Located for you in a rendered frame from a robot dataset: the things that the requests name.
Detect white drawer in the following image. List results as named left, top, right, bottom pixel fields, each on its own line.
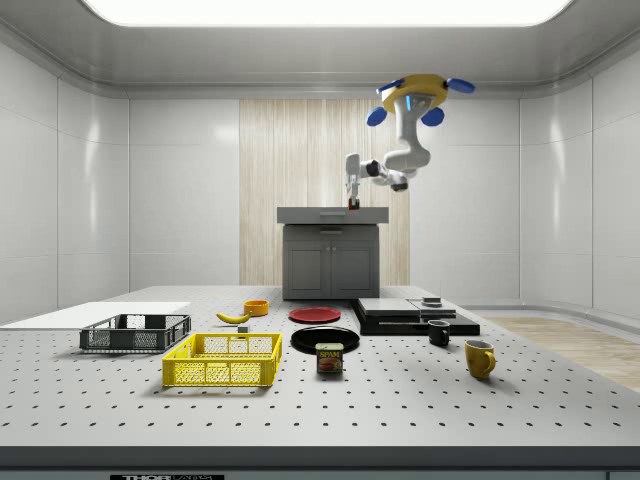
left=276, top=206, right=391, bottom=227

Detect white cabinet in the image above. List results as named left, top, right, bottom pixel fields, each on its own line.
left=281, top=223, right=382, bottom=302

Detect drone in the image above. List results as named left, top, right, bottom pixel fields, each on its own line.
left=365, top=73, right=477, bottom=128

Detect red plate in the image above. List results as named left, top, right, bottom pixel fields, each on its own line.
left=288, top=306, right=343, bottom=324

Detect black stove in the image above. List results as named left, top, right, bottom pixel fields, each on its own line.
left=349, top=295, right=482, bottom=337

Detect black plate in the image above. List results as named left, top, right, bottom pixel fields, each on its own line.
left=289, top=325, right=362, bottom=354

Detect black mug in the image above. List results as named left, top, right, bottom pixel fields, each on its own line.
left=426, top=319, right=452, bottom=348

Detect flat-sided can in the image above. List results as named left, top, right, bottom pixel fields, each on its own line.
left=315, top=342, right=346, bottom=376

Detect banana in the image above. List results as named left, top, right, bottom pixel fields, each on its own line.
left=215, top=310, right=254, bottom=326

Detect yellow mug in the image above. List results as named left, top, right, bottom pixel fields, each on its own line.
left=463, top=339, right=498, bottom=380

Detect yellow basket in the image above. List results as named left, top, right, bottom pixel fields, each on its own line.
left=161, top=332, right=284, bottom=389

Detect dark grey basket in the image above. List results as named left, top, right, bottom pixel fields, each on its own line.
left=78, top=313, right=193, bottom=354

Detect white board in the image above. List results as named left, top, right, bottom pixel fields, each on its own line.
left=0, top=300, right=193, bottom=330

